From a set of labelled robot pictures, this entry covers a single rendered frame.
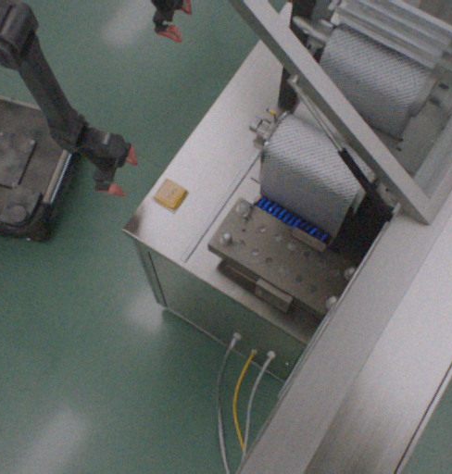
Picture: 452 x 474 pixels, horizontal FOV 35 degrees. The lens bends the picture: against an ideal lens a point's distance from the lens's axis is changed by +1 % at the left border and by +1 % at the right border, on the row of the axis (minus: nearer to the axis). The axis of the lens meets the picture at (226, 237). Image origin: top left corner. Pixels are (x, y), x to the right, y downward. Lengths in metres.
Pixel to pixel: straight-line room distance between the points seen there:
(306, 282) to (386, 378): 0.52
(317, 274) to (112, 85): 1.73
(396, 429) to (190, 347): 1.56
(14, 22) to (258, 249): 0.83
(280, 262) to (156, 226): 0.39
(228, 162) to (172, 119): 1.12
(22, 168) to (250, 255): 1.30
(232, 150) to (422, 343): 0.93
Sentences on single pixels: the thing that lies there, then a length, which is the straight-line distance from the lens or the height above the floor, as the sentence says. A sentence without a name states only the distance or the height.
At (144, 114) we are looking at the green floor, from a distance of 3.22.
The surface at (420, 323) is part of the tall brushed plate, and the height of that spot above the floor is 1.44.
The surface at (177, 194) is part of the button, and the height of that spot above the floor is 0.92.
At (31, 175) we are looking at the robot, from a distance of 2.90.
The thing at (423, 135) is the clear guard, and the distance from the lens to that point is 1.26.
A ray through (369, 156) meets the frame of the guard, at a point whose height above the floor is 1.77.
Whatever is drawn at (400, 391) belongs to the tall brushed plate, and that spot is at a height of 1.44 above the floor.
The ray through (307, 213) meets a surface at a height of 1.08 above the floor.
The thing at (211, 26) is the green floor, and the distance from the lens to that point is 3.44.
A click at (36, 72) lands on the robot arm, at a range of 1.53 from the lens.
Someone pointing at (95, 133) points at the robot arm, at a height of 1.26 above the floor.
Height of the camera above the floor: 2.80
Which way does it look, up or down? 71 degrees down
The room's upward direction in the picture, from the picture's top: straight up
